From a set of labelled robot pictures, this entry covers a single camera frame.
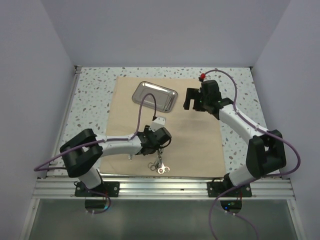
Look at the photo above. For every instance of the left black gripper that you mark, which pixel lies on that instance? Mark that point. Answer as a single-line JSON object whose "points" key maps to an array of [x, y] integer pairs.
{"points": [[146, 131]]}

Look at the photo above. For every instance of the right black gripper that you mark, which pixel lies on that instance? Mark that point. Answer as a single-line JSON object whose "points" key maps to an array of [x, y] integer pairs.
{"points": [[193, 93]]}

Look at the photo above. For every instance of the steel hemostat clamp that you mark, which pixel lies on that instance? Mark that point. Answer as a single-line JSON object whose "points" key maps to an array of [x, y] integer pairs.
{"points": [[155, 165]]}

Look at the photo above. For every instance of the steel instrument tray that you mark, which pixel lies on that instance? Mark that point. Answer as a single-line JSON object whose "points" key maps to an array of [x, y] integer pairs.
{"points": [[165, 98]]}

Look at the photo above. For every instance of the steel surgical scissors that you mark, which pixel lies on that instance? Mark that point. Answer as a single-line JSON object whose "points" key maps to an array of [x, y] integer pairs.
{"points": [[161, 168]]}

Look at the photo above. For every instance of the beige cloth wrap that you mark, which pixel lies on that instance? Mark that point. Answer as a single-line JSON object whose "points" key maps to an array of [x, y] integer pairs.
{"points": [[192, 139]]}

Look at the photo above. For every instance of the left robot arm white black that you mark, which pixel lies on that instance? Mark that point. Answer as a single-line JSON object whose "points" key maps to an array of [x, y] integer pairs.
{"points": [[81, 152]]}

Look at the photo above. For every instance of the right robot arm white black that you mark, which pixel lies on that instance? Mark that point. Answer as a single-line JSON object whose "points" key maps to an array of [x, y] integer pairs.
{"points": [[265, 152]]}

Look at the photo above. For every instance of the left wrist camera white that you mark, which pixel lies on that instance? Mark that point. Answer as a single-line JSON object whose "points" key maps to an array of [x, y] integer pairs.
{"points": [[157, 123]]}

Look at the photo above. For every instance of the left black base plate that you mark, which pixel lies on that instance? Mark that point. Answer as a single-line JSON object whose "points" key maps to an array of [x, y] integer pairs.
{"points": [[106, 188]]}

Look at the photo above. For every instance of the aluminium front rail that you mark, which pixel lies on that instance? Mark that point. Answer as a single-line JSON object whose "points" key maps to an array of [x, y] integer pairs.
{"points": [[163, 188]]}

